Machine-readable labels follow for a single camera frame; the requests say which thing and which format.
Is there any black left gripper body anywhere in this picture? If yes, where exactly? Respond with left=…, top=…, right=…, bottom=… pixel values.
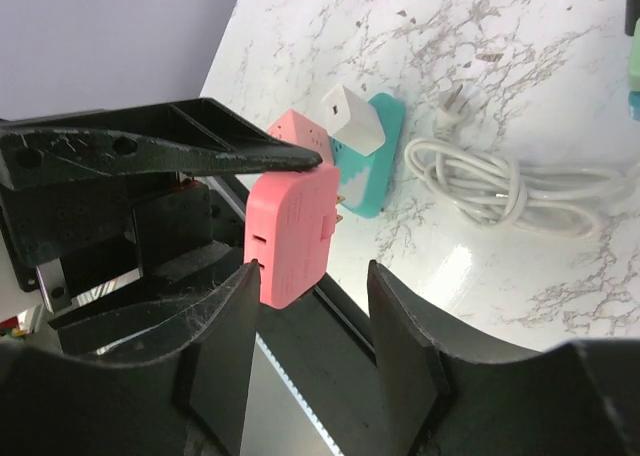
left=1, top=174, right=213, bottom=305

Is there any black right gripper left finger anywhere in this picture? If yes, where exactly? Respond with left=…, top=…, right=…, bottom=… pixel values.
left=1, top=263, right=260, bottom=455

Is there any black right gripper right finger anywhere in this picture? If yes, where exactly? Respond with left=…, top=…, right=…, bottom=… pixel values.
left=367, top=262, right=639, bottom=455

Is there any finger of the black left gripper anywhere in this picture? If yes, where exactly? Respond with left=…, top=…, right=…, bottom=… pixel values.
left=49, top=242, right=243, bottom=346
left=1, top=98, right=321, bottom=191

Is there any pink cube socket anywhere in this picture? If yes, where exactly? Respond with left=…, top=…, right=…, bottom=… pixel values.
left=267, top=109, right=334, bottom=165

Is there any pink plug adapter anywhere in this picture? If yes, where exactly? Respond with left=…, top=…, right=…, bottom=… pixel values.
left=244, top=164, right=340, bottom=309

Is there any white charger plug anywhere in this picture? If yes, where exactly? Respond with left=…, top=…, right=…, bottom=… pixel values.
left=320, top=84, right=386, bottom=156

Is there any teal triangular power strip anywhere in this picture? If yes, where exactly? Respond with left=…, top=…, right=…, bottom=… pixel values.
left=330, top=93, right=406, bottom=219

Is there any green plug adapter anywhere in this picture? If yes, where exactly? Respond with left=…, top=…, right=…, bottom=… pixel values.
left=627, top=20, right=640, bottom=92

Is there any black cube charger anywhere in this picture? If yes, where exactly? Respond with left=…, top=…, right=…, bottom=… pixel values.
left=624, top=0, right=640, bottom=36

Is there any blue rectangular power strip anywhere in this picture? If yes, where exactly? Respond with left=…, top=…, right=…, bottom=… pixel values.
left=628, top=91, right=640, bottom=122

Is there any white coiled power cord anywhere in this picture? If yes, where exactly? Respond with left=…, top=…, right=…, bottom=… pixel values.
left=402, top=83, right=640, bottom=239

